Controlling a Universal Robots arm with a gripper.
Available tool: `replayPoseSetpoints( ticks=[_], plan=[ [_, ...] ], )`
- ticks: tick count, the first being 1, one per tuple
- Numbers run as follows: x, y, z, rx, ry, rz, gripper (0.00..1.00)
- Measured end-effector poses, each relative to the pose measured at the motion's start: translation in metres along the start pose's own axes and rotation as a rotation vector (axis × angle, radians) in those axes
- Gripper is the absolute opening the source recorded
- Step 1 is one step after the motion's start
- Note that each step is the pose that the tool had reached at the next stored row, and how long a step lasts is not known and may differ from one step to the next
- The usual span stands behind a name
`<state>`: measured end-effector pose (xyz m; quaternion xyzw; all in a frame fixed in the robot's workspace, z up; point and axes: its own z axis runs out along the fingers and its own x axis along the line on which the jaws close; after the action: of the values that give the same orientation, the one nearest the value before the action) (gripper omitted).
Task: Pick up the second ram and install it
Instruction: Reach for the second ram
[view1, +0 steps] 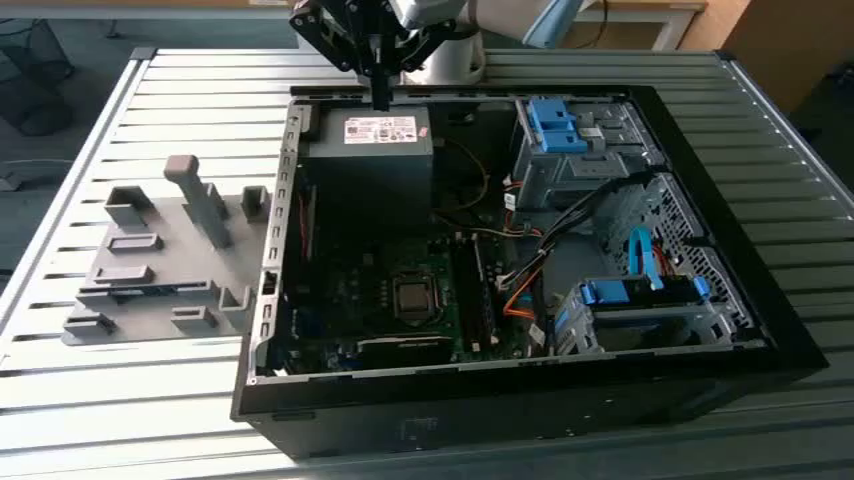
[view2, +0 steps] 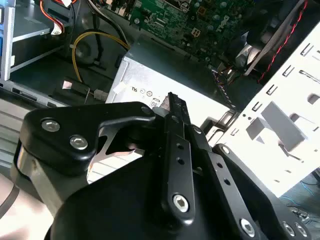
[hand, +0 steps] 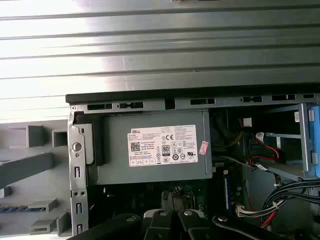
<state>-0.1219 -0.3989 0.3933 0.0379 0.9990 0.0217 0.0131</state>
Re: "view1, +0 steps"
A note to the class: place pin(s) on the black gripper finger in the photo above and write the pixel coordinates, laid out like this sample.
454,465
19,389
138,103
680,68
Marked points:
309,30
421,55

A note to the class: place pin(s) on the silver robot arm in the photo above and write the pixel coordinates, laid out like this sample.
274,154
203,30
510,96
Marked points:
461,60

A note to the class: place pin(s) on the black RAM slot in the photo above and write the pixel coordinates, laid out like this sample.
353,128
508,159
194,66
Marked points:
465,300

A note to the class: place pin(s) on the grey power supply unit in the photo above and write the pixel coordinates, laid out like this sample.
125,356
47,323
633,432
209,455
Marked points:
374,175

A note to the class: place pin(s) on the tall grey metal drive cage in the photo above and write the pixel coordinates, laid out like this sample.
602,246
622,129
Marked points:
588,170

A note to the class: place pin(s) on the grey parts rack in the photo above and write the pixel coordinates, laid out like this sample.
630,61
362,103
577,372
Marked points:
167,235

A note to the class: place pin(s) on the silver CPU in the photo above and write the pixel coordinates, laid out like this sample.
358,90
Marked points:
414,299

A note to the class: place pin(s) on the green motherboard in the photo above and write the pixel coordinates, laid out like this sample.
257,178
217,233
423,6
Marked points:
446,325

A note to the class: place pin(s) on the white adapter box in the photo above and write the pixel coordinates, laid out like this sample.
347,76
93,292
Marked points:
7,181

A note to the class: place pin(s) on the brown wooden cabinet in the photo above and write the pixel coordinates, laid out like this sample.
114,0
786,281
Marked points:
788,50

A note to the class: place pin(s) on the hard disk in blue carrier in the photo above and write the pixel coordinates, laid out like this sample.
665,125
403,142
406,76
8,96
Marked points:
614,292

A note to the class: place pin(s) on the black graphics card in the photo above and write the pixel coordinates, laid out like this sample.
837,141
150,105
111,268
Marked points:
407,350

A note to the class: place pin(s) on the low grey metal drive cage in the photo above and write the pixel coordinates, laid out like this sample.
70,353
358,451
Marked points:
654,320

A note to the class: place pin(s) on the black PC case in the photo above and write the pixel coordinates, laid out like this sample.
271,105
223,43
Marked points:
468,410

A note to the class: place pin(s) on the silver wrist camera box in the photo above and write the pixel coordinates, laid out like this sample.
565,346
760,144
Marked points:
427,12

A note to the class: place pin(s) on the blue plastic bay bracket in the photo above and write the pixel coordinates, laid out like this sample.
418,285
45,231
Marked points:
554,125

